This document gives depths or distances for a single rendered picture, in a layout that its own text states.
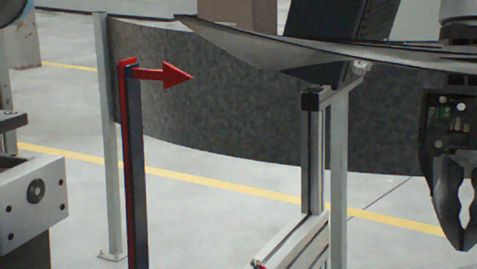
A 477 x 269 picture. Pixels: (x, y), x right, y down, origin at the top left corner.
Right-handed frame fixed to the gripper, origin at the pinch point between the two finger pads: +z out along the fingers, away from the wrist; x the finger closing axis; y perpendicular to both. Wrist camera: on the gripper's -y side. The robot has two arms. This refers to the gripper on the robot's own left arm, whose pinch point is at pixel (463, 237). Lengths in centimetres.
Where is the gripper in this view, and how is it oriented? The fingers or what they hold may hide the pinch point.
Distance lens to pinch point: 83.9
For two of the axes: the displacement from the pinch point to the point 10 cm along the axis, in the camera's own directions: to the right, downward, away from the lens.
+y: -4.0, -0.5, -9.2
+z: -1.0, 10.0, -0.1
